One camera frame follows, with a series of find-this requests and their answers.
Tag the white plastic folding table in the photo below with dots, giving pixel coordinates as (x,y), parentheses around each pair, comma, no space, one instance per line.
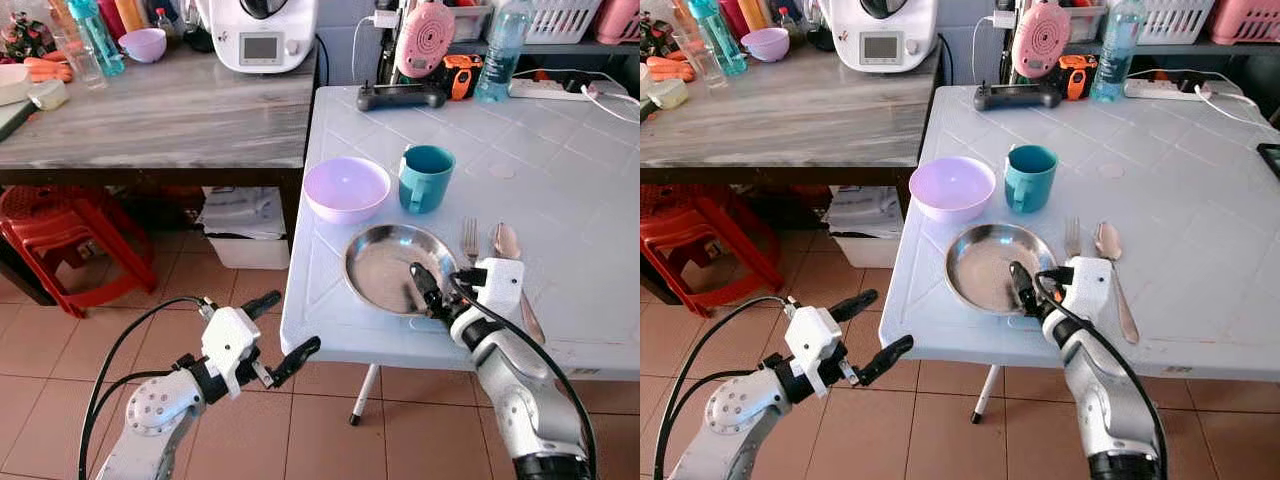
(1190,240)
(560,220)

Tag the small cream cup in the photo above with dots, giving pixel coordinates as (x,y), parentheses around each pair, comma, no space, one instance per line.
(48,95)
(668,94)

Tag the small dark bottle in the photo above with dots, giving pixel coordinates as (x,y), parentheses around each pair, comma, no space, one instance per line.
(165,25)
(790,25)

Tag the red plastic stool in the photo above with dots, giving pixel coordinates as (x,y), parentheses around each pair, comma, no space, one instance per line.
(60,235)
(690,235)

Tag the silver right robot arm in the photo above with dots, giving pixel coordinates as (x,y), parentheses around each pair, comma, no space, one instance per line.
(1105,395)
(520,390)

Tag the white power strip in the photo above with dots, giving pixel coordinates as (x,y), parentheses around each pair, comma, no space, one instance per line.
(545,90)
(1160,89)

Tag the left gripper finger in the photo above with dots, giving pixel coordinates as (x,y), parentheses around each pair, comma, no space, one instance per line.
(262,304)
(890,357)
(298,358)
(852,305)

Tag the clear plastic water bottle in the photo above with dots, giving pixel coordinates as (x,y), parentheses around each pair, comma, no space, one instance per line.
(1116,55)
(500,55)

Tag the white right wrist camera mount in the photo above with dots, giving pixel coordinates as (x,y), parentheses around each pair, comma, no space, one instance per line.
(500,283)
(1088,282)

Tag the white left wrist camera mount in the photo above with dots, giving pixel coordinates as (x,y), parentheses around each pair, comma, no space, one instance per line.
(228,340)
(812,338)

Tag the round steel plate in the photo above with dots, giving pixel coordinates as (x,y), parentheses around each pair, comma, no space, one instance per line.
(385,265)
(985,265)

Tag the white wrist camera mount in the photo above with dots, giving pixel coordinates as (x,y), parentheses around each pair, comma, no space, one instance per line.
(1088,282)
(812,338)
(228,340)
(500,283)

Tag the clear drinking glass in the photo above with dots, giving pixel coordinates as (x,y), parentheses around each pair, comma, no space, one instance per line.
(703,65)
(82,65)

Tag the white kitchen cooking machine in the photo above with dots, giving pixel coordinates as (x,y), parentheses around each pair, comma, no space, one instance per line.
(260,40)
(880,40)

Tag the grey wooden counter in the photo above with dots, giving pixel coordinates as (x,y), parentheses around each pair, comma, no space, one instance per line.
(800,120)
(170,120)

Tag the pink round device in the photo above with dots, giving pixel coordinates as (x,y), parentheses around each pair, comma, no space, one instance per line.
(1042,40)
(425,40)

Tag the orange bottle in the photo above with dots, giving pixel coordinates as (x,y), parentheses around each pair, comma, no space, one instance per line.
(754,13)
(132,14)

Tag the white storage box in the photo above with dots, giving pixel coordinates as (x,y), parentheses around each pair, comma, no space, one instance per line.
(865,225)
(245,225)

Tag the white plastic basket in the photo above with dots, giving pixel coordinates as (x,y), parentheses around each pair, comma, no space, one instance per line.
(562,20)
(1178,20)

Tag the steel spoon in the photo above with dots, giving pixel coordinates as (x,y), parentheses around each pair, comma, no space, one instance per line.
(505,240)
(1108,240)

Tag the teal drinking bottle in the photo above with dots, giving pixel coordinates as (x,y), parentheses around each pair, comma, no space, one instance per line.
(100,40)
(722,38)

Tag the small purple bowl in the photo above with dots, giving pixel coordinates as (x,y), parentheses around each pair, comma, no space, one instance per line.
(766,44)
(143,45)

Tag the red bottle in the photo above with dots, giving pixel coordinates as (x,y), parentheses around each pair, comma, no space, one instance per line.
(108,18)
(730,18)

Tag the teal plastic mug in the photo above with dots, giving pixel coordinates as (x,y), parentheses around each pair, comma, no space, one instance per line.
(432,180)
(1036,180)

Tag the steel fork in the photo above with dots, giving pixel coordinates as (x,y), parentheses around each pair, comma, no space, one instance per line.
(1073,238)
(470,240)

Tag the pink plastic basket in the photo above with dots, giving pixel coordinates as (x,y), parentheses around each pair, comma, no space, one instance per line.
(618,20)
(1245,20)

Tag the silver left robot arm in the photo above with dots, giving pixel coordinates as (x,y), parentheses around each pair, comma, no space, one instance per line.
(150,415)
(735,412)

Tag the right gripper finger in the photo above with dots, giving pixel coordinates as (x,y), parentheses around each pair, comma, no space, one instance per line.
(428,290)
(1025,289)

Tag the large lilac plastic bowl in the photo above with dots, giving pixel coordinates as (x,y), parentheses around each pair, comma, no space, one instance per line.
(346,190)
(951,190)

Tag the black game controller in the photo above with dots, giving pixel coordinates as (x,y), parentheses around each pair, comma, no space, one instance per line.
(1016,96)
(400,97)

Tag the orange and black device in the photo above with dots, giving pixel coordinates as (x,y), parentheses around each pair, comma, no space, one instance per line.
(1078,78)
(462,78)

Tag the white plug charger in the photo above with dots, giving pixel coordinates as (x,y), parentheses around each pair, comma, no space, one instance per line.
(386,19)
(1004,18)

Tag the orange carrots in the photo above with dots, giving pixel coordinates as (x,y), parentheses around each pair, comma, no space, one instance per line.
(668,69)
(48,70)

